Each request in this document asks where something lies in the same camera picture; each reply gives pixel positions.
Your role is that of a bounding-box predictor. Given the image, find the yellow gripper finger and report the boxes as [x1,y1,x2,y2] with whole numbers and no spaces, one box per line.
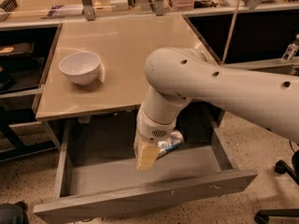
[134,129,140,158]
[136,142,160,171]

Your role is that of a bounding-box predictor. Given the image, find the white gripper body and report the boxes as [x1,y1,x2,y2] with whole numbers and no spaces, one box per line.
[136,106,176,142]

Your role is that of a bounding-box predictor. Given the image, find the silver blue redbull can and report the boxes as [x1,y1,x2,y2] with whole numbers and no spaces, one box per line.
[158,130,184,159]

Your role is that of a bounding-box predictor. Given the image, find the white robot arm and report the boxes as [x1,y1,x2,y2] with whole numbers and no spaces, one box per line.
[134,48,299,170]

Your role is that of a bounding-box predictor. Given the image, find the open grey top drawer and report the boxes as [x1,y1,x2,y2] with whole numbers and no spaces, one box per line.
[34,103,257,224]

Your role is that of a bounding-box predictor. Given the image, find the white ceramic bowl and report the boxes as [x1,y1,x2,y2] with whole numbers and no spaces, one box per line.
[59,51,101,85]

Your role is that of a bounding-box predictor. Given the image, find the black office chair base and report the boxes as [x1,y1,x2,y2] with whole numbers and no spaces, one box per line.
[254,149,299,224]

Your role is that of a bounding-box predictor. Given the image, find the dark shoe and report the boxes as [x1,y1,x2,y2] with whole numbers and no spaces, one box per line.
[0,202,29,224]

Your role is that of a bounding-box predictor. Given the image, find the purple white paper packet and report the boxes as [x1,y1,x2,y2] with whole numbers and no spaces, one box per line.
[47,5,84,18]

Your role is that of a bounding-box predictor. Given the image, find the black hair brush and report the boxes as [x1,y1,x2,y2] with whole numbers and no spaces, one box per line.
[0,0,18,21]

